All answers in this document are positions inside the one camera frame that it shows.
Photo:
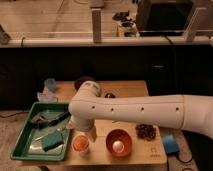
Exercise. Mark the black handled utensil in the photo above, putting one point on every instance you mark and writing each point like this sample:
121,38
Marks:
59,118

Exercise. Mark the green plastic tray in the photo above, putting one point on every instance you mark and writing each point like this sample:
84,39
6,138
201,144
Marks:
28,144

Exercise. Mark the dark brown bowl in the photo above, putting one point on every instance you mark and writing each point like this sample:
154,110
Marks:
81,80

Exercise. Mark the white egg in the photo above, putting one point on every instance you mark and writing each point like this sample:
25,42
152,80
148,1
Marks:
118,146

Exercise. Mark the small dark object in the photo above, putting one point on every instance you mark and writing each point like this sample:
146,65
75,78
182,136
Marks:
110,95

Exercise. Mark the clear plastic bag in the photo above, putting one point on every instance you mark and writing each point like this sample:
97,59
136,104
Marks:
47,97

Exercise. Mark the orange bowl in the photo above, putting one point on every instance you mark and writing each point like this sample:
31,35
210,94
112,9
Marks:
119,134

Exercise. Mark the blue object on floor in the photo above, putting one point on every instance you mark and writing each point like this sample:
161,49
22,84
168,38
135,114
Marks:
170,144

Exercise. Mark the paper cup with orange inside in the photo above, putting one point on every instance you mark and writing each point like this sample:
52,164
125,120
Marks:
80,144

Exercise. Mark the metal frame post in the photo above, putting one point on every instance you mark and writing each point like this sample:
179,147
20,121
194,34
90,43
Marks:
96,25

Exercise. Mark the black computer monitor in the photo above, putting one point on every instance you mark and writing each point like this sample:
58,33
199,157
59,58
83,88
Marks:
163,17

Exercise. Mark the teal sponge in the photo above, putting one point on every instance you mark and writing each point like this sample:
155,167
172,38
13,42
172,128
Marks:
51,141

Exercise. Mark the grey cloth in tray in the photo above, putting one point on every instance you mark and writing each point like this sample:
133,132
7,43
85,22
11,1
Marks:
39,121

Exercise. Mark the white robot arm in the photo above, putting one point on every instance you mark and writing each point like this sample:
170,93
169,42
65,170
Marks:
188,112

